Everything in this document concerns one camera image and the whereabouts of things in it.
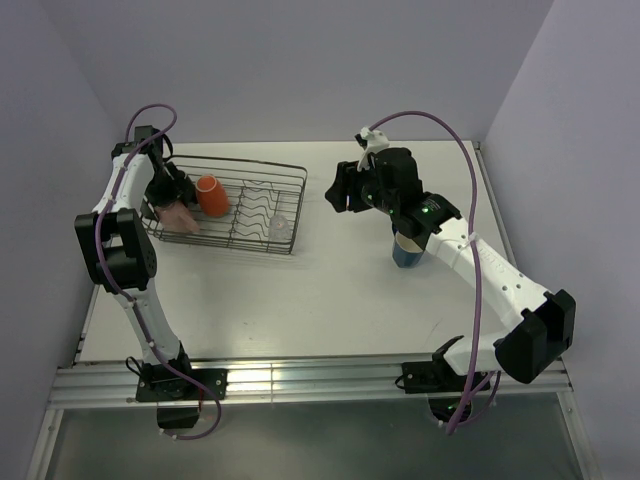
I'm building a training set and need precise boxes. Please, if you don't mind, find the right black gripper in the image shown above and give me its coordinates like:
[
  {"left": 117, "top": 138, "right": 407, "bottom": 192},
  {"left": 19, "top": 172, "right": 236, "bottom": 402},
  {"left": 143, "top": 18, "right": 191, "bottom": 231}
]
[{"left": 324, "top": 159, "right": 398, "bottom": 216}]

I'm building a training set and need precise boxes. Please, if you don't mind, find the pink mug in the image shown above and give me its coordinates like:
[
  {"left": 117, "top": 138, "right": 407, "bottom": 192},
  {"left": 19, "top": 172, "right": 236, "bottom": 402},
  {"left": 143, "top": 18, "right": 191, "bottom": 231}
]
[{"left": 155, "top": 201, "right": 200, "bottom": 234}]

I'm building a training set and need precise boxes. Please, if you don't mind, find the orange mug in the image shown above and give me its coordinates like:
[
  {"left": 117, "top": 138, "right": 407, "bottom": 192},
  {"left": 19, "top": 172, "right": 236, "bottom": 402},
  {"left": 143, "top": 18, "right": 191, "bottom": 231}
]
[{"left": 195, "top": 175, "right": 230, "bottom": 217}]

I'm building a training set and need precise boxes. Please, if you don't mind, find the clear glass cup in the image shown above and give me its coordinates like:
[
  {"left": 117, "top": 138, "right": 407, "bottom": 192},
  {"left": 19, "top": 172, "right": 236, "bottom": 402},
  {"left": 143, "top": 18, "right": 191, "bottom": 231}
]
[{"left": 268, "top": 214, "right": 291, "bottom": 242}]

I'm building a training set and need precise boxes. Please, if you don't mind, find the dark wire dish rack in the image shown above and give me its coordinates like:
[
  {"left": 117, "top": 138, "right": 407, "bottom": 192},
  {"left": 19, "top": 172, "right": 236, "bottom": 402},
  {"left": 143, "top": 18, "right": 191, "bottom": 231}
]
[{"left": 142, "top": 155, "right": 308, "bottom": 255}]

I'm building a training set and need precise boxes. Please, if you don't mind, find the blue mug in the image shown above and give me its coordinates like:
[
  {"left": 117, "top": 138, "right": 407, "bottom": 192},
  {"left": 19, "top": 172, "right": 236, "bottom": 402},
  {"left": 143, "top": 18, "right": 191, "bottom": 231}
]
[{"left": 392, "top": 230, "right": 424, "bottom": 268}]

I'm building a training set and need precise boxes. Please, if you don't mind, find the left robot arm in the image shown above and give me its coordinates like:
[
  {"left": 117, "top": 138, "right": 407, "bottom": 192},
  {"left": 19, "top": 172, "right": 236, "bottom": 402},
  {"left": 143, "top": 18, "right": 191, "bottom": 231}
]
[{"left": 74, "top": 126, "right": 196, "bottom": 399}]

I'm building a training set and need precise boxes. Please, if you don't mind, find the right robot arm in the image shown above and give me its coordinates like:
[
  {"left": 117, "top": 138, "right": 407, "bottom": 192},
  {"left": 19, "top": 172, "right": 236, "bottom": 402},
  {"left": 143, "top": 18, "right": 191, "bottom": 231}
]
[{"left": 325, "top": 148, "right": 576, "bottom": 390}]

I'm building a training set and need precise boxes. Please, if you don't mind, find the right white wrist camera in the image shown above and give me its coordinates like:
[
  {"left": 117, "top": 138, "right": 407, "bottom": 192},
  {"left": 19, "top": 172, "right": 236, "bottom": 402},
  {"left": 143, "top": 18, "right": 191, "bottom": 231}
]
[{"left": 355, "top": 127, "right": 390, "bottom": 172}]

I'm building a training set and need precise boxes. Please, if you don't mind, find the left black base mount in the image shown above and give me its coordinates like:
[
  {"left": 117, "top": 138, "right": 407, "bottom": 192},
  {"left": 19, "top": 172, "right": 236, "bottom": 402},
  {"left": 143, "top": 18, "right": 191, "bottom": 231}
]
[{"left": 135, "top": 365, "right": 228, "bottom": 403}]

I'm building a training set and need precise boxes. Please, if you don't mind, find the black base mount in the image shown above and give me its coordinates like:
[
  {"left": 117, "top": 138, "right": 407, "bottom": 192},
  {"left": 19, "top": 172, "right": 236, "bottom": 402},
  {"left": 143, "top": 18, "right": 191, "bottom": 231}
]
[
  {"left": 394, "top": 360, "right": 467, "bottom": 394},
  {"left": 135, "top": 365, "right": 228, "bottom": 403}
]

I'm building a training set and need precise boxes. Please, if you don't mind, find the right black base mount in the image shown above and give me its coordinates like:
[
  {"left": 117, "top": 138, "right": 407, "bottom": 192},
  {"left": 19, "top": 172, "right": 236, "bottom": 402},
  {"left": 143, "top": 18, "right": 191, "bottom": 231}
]
[{"left": 394, "top": 360, "right": 467, "bottom": 394}]

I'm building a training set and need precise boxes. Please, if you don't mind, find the aluminium rail frame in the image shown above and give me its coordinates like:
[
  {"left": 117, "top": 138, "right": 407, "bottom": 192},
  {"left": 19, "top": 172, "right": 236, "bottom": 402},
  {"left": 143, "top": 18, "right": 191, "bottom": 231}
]
[{"left": 49, "top": 349, "right": 576, "bottom": 406}]

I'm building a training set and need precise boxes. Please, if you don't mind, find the purple cable under table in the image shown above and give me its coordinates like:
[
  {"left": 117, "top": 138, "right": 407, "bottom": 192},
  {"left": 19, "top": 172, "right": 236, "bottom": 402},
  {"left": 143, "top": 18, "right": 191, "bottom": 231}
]
[{"left": 158, "top": 384, "right": 224, "bottom": 443}]

